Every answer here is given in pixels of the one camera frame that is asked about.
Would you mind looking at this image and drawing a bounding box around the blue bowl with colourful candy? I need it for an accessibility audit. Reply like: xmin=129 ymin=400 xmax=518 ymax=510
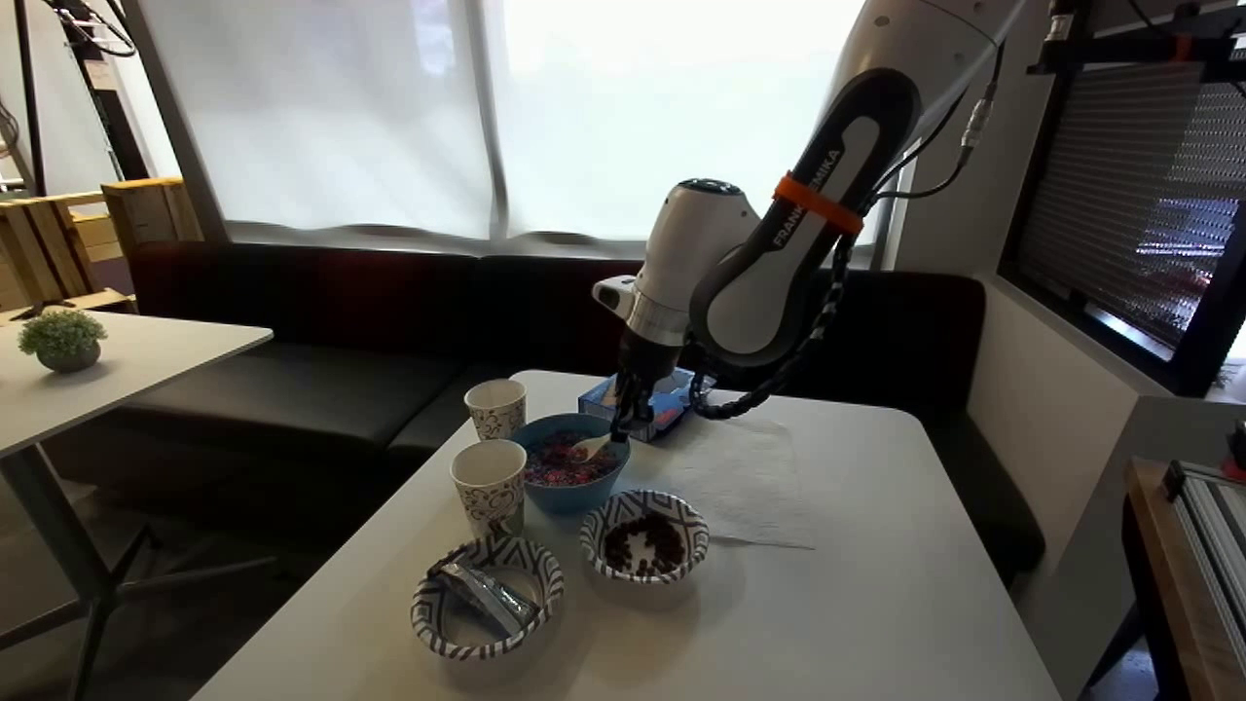
xmin=514 ymin=413 xmax=632 ymax=519

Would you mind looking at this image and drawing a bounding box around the silver wrapped candy bar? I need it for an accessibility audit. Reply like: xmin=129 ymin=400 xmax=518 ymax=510
xmin=442 ymin=562 xmax=535 ymax=638

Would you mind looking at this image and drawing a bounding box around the white paper napkin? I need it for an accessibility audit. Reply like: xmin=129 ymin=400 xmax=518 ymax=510
xmin=678 ymin=425 xmax=819 ymax=549

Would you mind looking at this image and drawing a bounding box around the patterned paper cup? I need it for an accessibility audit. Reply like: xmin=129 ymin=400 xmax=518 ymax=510
xmin=465 ymin=377 xmax=527 ymax=440
xmin=451 ymin=440 xmax=527 ymax=535

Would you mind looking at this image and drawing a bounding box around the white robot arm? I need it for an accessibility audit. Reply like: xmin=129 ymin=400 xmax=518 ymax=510
xmin=591 ymin=0 xmax=1024 ymax=440

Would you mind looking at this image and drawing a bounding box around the small potted plant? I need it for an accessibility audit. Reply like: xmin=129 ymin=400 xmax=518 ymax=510
xmin=20 ymin=308 xmax=104 ymax=373

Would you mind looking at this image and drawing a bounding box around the wooden shelf unit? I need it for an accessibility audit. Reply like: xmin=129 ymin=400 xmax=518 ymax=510
xmin=0 ymin=179 xmax=213 ymax=323

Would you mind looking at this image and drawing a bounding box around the patterned bowl with chocolate pieces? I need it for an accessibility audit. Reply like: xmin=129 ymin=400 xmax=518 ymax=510
xmin=579 ymin=492 xmax=708 ymax=588

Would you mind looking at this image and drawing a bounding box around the wooden spoon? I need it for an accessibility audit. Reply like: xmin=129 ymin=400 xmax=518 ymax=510
xmin=552 ymin=431 xmax=621 ymax=466

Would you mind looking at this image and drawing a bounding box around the patterned paper cup far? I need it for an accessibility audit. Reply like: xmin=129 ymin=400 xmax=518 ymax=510
xmin=465 ymin=377 xmax=527 ymax=440

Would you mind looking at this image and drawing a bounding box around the black monitor screen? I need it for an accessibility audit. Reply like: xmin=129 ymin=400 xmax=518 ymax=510
xmin=1006 ymin=64 xmax=1246 ymax=396

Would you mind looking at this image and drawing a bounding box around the neighbouring white table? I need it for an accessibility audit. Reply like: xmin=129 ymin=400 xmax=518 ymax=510
xmin=0 ymin=308 xmax=278 ymax=656

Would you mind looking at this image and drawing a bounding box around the black bench seat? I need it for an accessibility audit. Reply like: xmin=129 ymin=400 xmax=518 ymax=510
xmin=50 ymin=236 xmax=1046 ymax=588

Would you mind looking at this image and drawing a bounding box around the patterned paper cup near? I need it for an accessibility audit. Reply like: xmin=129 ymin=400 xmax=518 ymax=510
xmin=451 ymin=440 xmax=527 ymax=535

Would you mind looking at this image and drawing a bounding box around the blue cookie box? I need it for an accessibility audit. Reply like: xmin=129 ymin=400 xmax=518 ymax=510
xmin=578 ymin=368 xmax=692 ymax=440

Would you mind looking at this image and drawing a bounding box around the patterned bowl with wrapped candy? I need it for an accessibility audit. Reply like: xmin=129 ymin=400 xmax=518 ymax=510
xmin=411 ymin=538 xmax=564 ymax=664

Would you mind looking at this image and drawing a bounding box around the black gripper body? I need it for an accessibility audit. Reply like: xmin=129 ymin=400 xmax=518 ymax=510
xmin=610 ymin=330 xmax=678 ymax=440

